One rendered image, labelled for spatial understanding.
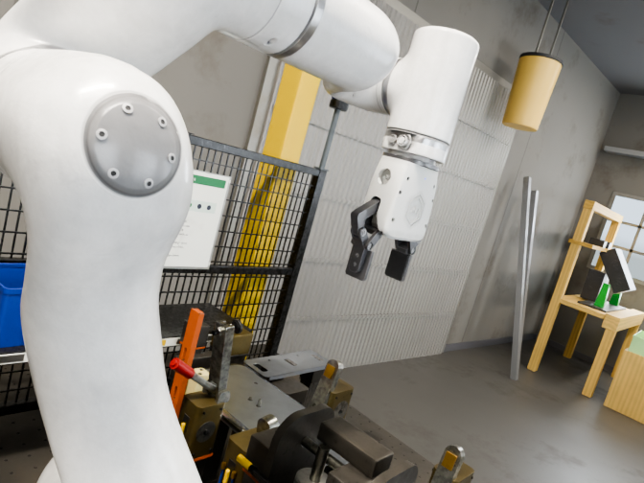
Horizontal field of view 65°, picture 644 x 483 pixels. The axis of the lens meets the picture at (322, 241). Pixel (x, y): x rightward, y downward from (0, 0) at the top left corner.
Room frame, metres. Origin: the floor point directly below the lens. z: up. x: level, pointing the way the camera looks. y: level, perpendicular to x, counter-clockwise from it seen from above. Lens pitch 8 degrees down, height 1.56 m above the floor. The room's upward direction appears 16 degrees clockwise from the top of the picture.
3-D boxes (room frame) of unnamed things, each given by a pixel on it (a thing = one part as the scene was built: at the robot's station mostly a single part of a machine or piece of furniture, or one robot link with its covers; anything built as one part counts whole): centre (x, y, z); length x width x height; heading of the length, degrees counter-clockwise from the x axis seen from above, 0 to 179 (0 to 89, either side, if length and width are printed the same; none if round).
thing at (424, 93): (0.68, -0.08, 1.70); 0.09 x 0.08 x 0.13; 49
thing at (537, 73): (4.66, -1.41, 2.66); 0.37 x 0.37 x 0.60
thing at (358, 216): (0.64, -0.05, 1.52); 0.08 x 0.01 x 0.06; 140
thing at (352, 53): (0.62, 0.02, 1.69); 0.30 x 0.16 x 0.09; 139
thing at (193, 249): (1.52, 0.41, 1.30); 0.23 x 0.02 x 0.31; 141
